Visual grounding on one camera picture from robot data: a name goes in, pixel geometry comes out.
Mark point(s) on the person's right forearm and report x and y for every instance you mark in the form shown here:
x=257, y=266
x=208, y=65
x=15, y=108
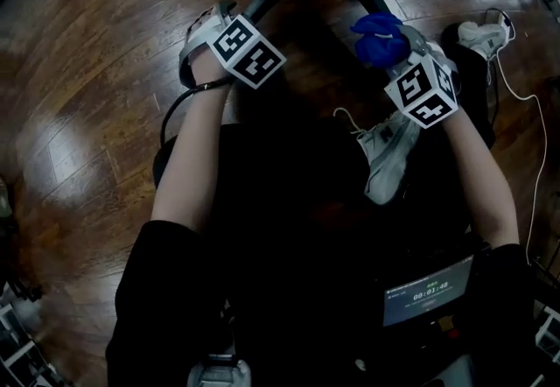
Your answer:
x=481, y=184

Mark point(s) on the person's white sneaker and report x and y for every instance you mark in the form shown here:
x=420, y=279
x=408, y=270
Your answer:
x=479, y=37
x=389, y=162

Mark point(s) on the black metal rack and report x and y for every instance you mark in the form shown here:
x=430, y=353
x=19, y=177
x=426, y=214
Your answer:
x=547, y=332

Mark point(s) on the person's black shirt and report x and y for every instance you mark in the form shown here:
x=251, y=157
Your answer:
x=175, y=311

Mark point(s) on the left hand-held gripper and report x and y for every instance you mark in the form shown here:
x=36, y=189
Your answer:
x=247, y=52

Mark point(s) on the person's black trousers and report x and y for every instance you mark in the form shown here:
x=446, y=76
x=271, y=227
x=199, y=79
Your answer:
x=284, y=135

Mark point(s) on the white metal rack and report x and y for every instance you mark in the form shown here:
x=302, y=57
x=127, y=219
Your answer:
x=22, y=341

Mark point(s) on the blue cloth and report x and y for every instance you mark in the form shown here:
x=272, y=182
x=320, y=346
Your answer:
x=378, y=41

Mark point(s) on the black smartphone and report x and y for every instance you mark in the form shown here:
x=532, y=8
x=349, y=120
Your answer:
x=426, y=295

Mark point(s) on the person's left hand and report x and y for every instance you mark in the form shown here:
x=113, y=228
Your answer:
x=210, y=68

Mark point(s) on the grey plastic device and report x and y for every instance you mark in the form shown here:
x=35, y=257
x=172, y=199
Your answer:
x=219, y=372

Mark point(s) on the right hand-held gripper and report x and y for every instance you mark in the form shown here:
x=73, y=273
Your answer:
x=422, y=92

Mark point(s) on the person's left forearm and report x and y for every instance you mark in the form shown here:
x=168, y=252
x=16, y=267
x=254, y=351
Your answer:
x=188, y=157

